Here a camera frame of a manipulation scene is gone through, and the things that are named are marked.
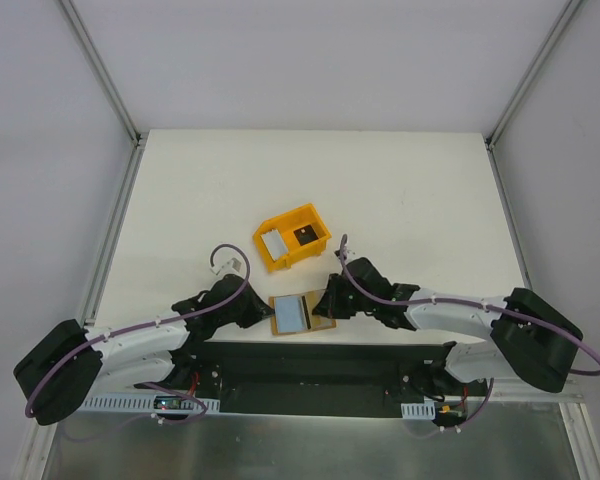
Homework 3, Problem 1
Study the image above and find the beige magnetic stripe card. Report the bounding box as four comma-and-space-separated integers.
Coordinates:
300, 289, 337, 332

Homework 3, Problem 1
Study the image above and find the orange leather card holder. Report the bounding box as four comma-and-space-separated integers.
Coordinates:
269, 290, 337, 336

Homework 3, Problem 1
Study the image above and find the yellow plastic bin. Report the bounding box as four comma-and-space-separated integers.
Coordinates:
252, 203, 332, 273

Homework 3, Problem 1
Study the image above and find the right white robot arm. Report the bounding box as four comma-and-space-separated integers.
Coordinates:
312, 257, 583, 395

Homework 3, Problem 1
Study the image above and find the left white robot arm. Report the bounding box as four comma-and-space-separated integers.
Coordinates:
13, 274, 274, 426

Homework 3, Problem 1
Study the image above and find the grey credit card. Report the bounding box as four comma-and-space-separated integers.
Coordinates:
260, 229, 288, 261

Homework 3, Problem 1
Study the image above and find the black credit card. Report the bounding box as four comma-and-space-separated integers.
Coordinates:
294, 225, 319, 246

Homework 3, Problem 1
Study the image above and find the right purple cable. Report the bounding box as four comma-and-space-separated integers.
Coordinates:
338, 233, 600, 441

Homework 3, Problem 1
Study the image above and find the purple cable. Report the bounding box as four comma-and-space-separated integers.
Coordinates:
338, 233, 600, 441
24, 243, 252, 444

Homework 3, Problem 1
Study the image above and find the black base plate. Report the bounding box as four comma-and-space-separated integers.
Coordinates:
134, 338, 491, 415

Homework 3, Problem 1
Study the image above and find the right white cable duct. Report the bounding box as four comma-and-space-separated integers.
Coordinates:
400, 402, 436, 421

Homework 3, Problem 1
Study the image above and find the white cable duct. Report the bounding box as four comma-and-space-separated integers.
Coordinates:
78, 393, 220, 415
400, 402, 436, 421

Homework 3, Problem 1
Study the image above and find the left white cable duct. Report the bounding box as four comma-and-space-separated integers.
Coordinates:
78, 393, 220, 415

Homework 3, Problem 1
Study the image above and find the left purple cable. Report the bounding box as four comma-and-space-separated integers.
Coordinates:
24, 243, 252, 444

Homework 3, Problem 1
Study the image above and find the right aluminium rail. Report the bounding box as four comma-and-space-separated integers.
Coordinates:
491, 378, 584, 403

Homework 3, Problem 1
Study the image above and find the left aluminium frame post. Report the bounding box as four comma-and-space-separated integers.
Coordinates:
55, 0, 143, 146

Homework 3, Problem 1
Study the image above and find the aluminium frame post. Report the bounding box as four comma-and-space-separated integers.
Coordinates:
55, 0, 143, 146
483, 0, 589, 149

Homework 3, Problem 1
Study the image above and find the right aluminium frame post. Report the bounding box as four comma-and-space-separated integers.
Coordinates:
483, 0, 589, 149

